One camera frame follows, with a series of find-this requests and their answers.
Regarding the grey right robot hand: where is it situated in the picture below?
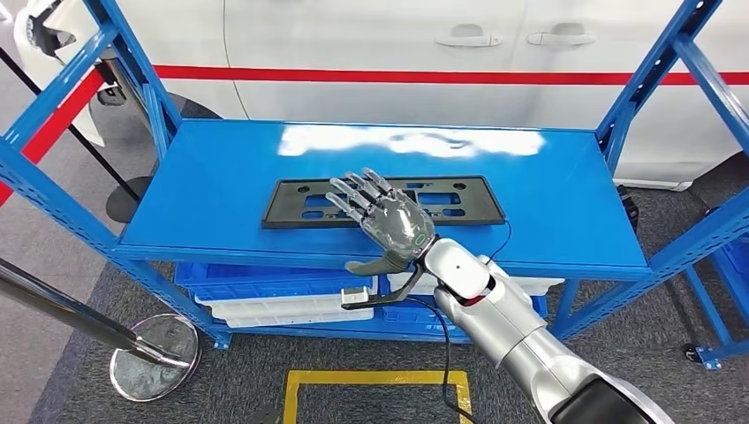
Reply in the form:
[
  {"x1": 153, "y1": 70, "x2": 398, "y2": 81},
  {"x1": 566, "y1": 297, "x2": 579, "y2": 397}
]
[{"x1": 324, "y1": 168, "x2": 438, "y2": 277}]

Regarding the black plastic frame part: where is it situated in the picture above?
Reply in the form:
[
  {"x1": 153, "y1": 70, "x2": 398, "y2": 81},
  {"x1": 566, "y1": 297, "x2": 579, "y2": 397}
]
[{"x1": 261, "y1": 175, "x2": 507, "y2": 230}]

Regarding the red barrier belt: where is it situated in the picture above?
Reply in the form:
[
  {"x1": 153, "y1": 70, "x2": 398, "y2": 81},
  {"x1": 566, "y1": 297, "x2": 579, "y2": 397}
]
[
  {"x1": 0, "y1": 67, "x2": 108, "y2": 207},
  {"x1": 153, "y1": 64, "x2": 749, "y2": 87}
]

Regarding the white car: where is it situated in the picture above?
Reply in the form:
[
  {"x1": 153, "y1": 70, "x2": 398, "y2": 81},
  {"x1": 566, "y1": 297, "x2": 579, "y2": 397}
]
[{"x1": 93, "y1": 0, "x2": 749, "y2": 192}]

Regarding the black pole stanchion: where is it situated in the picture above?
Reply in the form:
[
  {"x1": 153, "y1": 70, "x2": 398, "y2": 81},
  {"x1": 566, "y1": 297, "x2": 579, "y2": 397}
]
[{"x1": 0, "y1": 46, "x2": 155, "y2": 224}]

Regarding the chrome stanchion with mirror base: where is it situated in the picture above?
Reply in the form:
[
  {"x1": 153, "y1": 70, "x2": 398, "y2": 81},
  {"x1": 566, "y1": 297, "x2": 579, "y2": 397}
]
[{"x1": 0, "y1": 257, "x2": 202, "y2": 404}]

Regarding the chrome stanchion with belt head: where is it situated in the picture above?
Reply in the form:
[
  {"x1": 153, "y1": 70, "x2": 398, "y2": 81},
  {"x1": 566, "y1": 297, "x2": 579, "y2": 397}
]
[{"x1": 93, "y1": 55, "x2": 127, "y2": 108}]

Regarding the white curved shell object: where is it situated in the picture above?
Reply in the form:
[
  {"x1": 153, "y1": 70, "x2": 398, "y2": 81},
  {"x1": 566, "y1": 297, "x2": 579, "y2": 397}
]
[{"x1": 12, "y1": 0, "x2": 107, "y2": 148}]

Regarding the pale wrist camera with bracket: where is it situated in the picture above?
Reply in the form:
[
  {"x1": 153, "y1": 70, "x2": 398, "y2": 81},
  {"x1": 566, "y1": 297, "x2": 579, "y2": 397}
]
[{"x1": 340, "y1": 260, "x2": 435, "y2": 311}]

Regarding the thin black wire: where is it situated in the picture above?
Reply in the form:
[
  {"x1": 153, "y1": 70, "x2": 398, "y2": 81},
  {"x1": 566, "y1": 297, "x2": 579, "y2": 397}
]
[{"x1": 487, "y1": 219, "x2": 514, "y2": 262}]

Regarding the thick black cable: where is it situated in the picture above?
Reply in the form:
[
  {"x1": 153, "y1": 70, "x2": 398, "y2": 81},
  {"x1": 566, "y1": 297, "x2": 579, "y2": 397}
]
[{"x1": 409, "y1": 295, "x2": 476, "y2": 424}]

